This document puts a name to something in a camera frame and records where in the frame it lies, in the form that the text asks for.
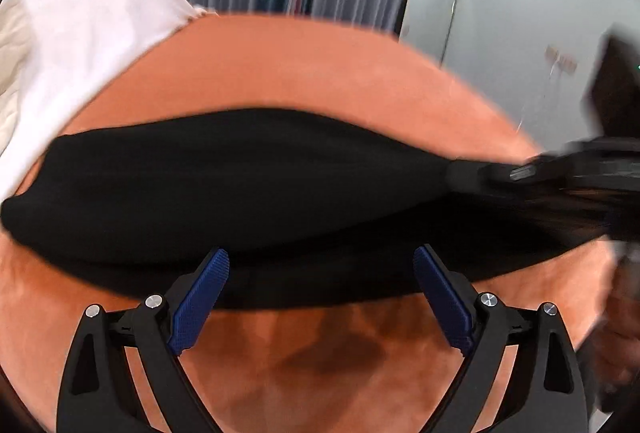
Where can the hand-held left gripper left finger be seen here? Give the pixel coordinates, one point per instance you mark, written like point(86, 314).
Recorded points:
point(200, 298)

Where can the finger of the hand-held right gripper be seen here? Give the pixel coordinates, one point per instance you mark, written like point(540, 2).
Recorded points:
point(480, 173)

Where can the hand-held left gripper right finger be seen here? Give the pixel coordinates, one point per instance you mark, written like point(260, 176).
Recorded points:
point(442, 298)

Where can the black pants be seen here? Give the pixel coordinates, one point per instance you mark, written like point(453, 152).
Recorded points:
point(250, 213)

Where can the orange plush blanket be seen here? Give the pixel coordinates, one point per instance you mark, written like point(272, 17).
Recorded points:
point(325, 73)

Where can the white blanket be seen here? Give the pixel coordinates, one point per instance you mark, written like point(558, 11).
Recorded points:
point(90, 38)

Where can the cream quilt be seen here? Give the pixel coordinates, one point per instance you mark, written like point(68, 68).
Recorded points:
point(12, 63)

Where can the wall socket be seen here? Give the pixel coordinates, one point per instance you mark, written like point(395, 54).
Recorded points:
point(560, 60)

